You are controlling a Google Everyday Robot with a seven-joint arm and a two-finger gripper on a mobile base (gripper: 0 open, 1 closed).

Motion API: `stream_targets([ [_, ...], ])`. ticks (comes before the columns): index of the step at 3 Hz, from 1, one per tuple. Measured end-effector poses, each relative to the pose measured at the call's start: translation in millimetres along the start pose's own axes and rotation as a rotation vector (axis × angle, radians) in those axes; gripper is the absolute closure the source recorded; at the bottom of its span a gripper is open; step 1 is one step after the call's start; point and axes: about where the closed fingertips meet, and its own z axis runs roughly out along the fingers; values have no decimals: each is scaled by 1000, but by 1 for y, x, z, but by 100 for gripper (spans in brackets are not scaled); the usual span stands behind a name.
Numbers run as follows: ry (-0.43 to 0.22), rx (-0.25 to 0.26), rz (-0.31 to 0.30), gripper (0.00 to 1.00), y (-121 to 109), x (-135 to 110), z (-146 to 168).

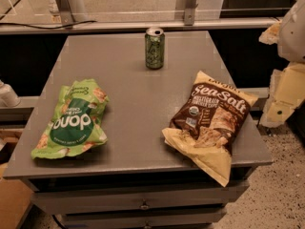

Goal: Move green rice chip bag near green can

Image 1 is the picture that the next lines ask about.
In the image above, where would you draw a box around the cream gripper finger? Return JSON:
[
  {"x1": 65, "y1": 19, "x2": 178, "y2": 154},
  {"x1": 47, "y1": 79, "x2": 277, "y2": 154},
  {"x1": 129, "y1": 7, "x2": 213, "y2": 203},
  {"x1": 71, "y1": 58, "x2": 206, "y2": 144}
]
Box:
[
  {"x1": 258, "y1": 22, "x2": 281, "y2": 45},
  {"x1": 259, "y1": 62, "x2": 305, "y2": 128}
]

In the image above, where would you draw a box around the green rice chip bag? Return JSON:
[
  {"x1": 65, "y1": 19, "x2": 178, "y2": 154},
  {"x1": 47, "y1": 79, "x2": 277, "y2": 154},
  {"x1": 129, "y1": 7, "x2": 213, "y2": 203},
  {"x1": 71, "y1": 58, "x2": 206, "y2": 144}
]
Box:
[{"x1": 30, "y1": 79, "x2": 110, "y2": 159}]

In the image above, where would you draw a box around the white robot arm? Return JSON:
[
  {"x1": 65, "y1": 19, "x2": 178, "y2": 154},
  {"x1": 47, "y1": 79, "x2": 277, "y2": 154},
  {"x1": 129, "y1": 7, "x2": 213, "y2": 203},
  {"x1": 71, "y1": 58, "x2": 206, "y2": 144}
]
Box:
[{"x1": 259, "y1": 0, "x2": 305, "y2": 128}]

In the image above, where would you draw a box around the brown sea salt chip bag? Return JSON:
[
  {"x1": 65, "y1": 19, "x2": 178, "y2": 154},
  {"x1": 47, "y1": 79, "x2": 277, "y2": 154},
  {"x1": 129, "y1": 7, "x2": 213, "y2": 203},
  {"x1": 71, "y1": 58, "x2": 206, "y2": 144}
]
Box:
[{"x1": 162, "y1": 72, "x2": 257, "y2": 187}]

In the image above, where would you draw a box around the green soda can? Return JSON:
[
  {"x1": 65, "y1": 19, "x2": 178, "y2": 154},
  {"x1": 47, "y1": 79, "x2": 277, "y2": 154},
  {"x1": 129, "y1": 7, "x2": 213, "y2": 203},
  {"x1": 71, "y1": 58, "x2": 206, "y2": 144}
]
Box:
[{"x1": 145, "y1": 28, "x2": 165, "y2": 70}]

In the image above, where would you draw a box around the grey drawer cabinet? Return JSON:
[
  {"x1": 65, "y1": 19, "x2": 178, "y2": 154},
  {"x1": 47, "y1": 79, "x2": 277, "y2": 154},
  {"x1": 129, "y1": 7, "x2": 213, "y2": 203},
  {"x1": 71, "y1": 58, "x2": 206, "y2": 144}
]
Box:
[{"x1": 4, "y1": 31, "x2": 272, "y2": 229}]

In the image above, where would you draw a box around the upper drawer knob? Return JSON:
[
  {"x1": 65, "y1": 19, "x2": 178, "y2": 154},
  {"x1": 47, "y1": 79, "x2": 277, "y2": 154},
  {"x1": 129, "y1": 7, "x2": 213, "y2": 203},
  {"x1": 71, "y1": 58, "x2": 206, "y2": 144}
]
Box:
[{"x1": 139, "y1": 201, "x2": 150, "y2": 211}]

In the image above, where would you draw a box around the white pipe at left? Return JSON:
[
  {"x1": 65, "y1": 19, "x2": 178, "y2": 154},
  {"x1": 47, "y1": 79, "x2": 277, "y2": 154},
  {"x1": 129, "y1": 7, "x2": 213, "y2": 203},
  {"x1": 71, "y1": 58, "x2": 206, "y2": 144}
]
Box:
[{"x1": 0, "y1": 80, "x2": 21, "y2": 107}]

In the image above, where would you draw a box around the cardboard box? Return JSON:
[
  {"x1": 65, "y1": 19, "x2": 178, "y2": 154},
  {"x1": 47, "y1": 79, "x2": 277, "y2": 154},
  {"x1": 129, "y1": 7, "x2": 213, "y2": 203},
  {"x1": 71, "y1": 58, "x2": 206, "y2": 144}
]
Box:
[{"x1": 0, "y1": 129, "x2": 34, "y2": 229}]

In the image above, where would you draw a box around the black cable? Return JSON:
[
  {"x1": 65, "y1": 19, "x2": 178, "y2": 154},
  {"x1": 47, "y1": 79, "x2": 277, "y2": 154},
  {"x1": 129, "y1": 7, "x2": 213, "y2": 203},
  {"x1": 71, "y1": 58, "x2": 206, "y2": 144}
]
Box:
[{"x1": 0, "y1": 19, "x2": 97, "y2": 30}]

